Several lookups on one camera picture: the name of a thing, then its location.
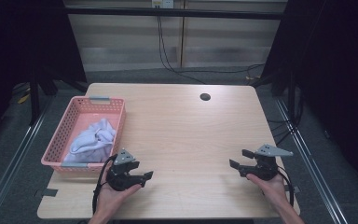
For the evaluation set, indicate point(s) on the grey tape strip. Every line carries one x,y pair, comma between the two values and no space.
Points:
296,188

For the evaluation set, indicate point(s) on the yellow tool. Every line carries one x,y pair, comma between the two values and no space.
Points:
23,98

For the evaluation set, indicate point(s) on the person's right hand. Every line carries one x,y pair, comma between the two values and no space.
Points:
270,188

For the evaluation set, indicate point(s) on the pink plastic basket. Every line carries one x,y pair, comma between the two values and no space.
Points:
84,116

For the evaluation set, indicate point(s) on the metal floor rail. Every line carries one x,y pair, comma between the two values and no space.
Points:
15,155
310,161

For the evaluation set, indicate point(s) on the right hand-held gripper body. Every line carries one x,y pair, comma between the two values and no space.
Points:
265,166

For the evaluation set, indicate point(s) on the black horizontal metal bar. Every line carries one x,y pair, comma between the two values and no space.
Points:
199,13

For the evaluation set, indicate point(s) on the white printed t-shirt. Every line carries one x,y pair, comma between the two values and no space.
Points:
91,143

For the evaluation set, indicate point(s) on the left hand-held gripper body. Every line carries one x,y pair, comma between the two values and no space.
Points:
121,179

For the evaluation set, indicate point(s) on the white wall socket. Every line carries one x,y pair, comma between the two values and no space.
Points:
164,3

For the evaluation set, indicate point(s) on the person's left hand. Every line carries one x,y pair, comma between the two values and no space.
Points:
113,196

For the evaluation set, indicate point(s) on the black metal stand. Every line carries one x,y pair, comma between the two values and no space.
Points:
290,93
34,99

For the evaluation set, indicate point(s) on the dark curtain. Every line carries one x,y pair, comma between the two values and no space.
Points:
338,77
21,40

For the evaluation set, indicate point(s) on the dark tape strip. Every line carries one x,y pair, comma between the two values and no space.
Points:
48,193

